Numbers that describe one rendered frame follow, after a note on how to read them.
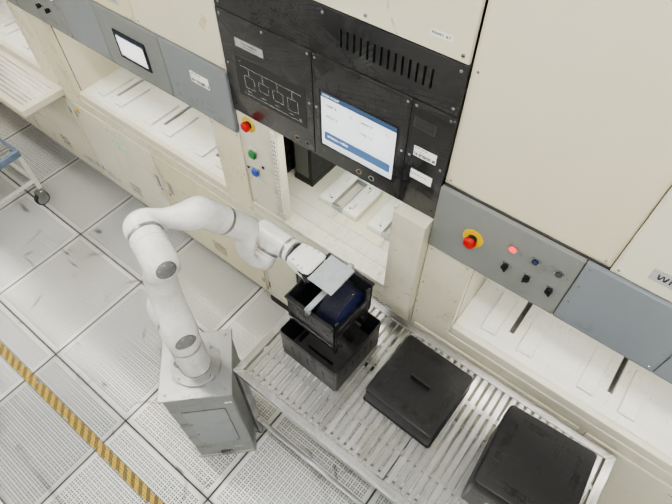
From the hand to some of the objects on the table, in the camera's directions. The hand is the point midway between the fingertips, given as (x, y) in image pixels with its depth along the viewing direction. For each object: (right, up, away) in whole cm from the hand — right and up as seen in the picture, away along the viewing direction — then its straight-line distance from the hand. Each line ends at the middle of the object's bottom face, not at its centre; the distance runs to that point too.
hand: (330, 277), depth 170 cm
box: (+63, -72, +10) cm, 96 cm away
